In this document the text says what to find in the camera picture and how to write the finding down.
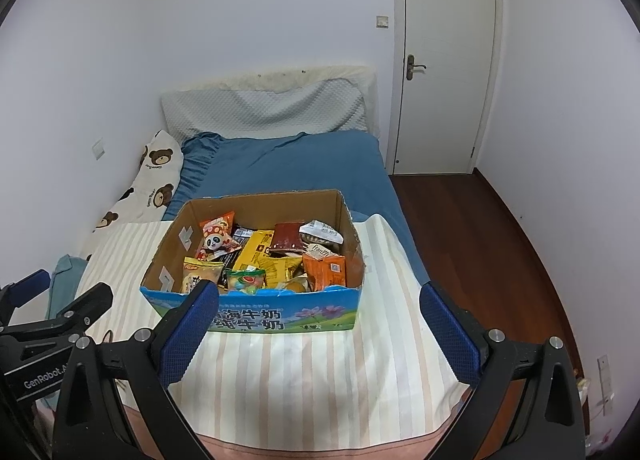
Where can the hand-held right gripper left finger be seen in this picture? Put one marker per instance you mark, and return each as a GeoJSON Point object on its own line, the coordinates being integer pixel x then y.
{"type": "Point", "coordinates": [192, 330]}

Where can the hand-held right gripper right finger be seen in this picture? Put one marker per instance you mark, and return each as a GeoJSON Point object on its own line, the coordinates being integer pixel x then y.
{"type": "Point", "coordinates": [450, 335]}

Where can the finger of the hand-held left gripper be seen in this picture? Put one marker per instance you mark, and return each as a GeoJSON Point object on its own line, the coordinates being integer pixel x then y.
{"type": "Point", "coordinates": [92, 302]}
{"type": "Point", "coordinates": [32, 282]}

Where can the yellow bread packet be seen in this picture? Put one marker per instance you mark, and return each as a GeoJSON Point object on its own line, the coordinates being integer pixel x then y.
{"type": "Point", "coordinates": [200, 272]}

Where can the green gummy packet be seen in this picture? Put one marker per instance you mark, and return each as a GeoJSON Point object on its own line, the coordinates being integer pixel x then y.
{"type": "Point", "coordinates": [245, 281]}

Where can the panda print snack packet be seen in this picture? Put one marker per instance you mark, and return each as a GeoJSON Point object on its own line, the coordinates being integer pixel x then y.
{"type": "Point", "coordinates": [217, 245]}

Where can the black and yellow snack packet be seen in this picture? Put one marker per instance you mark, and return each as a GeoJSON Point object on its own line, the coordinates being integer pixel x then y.
{"type": "Point", "coordinates": [257, 247]}

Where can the small yellow snack packet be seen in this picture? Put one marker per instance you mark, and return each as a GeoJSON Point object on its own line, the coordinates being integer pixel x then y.
{"type": "Point", "coordinates": [280, 270]}

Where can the mushroom print snack packet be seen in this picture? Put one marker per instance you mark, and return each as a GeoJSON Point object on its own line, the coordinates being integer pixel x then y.
{"type": "Point", "coordinates": [217, 226]}

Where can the cardboard box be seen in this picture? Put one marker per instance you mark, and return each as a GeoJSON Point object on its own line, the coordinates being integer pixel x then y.
{"type": "Point", "coordinates": [325, 310]}

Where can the dark red snack packet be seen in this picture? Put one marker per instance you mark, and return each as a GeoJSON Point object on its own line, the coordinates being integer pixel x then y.
{"type": "Point", "coordinates": [287, 237]}

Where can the orange snack packet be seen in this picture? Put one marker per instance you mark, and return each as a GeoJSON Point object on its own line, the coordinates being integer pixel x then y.
{"type": "Point", "coordinates": [325, 271]}

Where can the white wafer packet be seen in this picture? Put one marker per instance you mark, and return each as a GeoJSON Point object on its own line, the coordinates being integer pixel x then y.
{"type": "Point", "coordinates": [317, 250]}

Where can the silver snack packet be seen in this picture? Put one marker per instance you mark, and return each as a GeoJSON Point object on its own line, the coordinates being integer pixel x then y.
{"type": "Point", "coordinates": [322, 231]}

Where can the teal cloth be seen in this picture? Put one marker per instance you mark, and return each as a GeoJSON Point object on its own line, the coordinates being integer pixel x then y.
{"type": "Point", "coordinates": [67, 280]}

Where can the striped blanket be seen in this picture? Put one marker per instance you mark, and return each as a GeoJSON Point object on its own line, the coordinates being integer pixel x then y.
{"type": "Point", "coordinates": [300, 380]}

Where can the bear print pillow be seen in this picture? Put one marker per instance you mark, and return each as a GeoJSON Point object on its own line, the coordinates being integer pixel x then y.
{"type": "Point", "coordinates": [155, 175]}

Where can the pink bedsheet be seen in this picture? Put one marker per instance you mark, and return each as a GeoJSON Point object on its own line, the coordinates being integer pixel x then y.
{"type": "Point", "coordinates": [300, 447]}

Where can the blue bedsheet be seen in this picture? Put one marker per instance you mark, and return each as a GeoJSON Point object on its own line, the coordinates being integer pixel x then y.
{"type": "Point", "coordinates": [300, 165]}

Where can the white door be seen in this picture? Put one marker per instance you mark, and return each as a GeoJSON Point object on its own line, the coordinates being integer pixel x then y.
{"type": "Point", "coordinates": [440, 115]}

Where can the grey pillow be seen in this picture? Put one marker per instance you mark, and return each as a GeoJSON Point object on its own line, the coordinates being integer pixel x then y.
{"type": "Point", "coordinates": [260, 110]}

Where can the cream pillow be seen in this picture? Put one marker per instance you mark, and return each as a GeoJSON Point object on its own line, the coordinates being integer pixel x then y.
{"type": "Point", "coordinates": [350, 74]}

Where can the white light switch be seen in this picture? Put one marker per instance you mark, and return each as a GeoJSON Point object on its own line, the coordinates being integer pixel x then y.
{"type": "Point", "coordinates": [382, 21]}

